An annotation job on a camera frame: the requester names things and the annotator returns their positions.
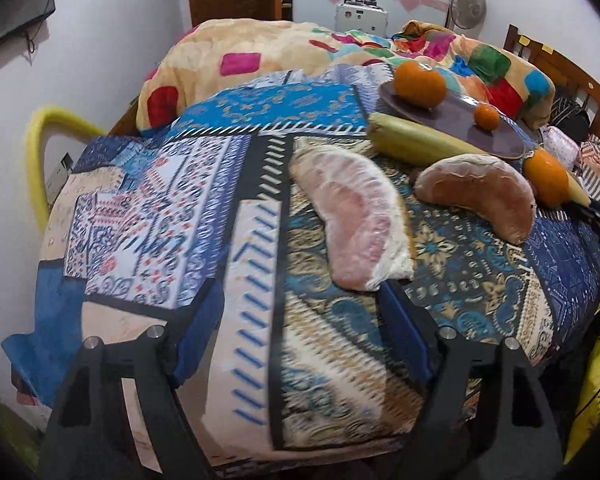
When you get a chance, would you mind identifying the small tangerine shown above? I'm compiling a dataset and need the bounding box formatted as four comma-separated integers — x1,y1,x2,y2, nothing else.
473,103,501,131

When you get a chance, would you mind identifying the standing fan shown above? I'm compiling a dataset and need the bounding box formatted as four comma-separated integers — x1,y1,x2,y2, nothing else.
449,0,489,32

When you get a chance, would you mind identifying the medium orange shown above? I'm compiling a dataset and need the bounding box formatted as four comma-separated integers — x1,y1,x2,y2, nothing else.
523,149,570,207

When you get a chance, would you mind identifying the colourful patchwork blanket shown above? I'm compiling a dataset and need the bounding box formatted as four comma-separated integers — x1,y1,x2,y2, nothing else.
135,18,557,137

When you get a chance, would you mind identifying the yellow banana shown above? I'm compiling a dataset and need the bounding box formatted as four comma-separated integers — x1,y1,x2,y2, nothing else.
564,169,592,207

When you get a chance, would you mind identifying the pink cloth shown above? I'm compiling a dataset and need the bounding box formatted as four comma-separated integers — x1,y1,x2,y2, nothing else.
539,127,582,172

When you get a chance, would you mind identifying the large orange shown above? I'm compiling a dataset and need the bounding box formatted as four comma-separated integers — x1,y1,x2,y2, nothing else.
393,61,448,109

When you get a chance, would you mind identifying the wooden headboard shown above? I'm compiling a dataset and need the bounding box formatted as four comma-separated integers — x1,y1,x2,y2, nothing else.
502,23,600,153

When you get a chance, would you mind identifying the yellow bag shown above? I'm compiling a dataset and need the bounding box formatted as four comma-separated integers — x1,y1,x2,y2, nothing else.
564,319,600,465

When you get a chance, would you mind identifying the white hard case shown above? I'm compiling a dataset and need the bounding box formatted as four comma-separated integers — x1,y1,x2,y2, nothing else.
334,0,389,37

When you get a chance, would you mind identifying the pale peeled pomelo segment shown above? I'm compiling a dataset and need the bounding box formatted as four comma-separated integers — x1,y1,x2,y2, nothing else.
289,146,416,292

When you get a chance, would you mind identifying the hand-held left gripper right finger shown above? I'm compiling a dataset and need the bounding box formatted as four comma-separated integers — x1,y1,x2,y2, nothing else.
379,279,566,480

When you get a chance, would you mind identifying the purple oval plate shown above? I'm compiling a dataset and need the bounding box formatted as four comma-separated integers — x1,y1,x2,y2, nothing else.
377,82,527,161

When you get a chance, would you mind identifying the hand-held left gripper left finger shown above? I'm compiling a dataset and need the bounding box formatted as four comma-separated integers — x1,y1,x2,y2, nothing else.
40,279,227,480

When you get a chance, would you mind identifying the black garment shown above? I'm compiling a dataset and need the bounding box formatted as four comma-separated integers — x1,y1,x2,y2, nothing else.
547,94,592,144

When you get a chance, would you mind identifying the blue patterned bedsheet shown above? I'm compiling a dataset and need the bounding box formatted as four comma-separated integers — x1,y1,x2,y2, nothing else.
2,67,600,467

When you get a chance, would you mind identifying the brownish peeled pomelo segment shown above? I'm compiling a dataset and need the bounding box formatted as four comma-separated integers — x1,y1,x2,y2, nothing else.
414,154,537,247

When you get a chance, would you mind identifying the yellow foam tube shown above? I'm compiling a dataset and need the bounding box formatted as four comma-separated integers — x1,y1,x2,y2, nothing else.
24,106,109,234

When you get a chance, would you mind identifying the yellow-green banana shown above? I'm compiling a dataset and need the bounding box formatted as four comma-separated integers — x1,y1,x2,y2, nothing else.
367,112,490,166

